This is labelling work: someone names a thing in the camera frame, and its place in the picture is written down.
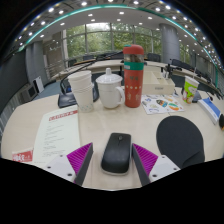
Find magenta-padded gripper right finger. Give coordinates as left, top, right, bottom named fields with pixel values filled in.
left=131, top=143, right=181, bottom=187

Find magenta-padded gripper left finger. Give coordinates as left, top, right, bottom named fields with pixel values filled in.
left=44, top=142, right=94, bottom=187

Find black computer mouse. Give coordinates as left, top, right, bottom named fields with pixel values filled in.
left=100, top=132, right=133, bottom=176

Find black round mouse pad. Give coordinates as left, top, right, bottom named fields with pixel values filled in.
left=155, top=115, right=206, bottom=170

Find white red-headed paper document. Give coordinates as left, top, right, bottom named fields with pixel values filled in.
left=31, top=105, right=81, bottom=164

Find red and white brochure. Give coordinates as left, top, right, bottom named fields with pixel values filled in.
left=11, top=147, right=34, bottom=164

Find colourful sticker sheet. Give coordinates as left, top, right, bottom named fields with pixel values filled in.
left=140, top=94, right=185, bottom=115

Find black gooseneck desk microphone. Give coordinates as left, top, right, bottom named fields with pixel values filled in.
left=57, top=50, right=124, bottom=109

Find stack of white paper cups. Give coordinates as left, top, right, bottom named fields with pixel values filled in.
left=67, top=69, right=95, bottom=113

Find white lidded ceramic mug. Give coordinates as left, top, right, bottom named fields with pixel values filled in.
left=95, top=67, right=126, bottom=110

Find white cardboard box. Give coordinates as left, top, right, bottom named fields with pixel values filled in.
left=142, top=69, right=176, bottom=96

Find red drink bottle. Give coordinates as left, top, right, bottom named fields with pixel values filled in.
left=122, top=44, right=145, bottom=109

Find black desktop device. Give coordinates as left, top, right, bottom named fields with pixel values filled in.
left=191, top=89, right=203, bottom=103

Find blue and white book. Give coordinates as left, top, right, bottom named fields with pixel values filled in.
left=197, top=97, right=222, bottom=125

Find green and white paper cup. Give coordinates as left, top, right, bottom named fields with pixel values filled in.
left=181, top=75, right=200, bottom=105

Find black handheld microphone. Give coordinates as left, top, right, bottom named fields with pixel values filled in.
left=218, top=113, right=224, bottom=131

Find long curved conference desk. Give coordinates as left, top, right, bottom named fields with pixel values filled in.
left=53, top=58, right=221, bottom=98

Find dark office chairs row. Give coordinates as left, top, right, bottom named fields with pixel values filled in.
left=66, top=51, right=214, bottom=84

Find grey round column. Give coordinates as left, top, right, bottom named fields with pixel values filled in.
left=159, top=23, right=181, bottom=64

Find round ceiling lights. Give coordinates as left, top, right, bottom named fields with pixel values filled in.
left=13, top=0, right=224, bottom=68

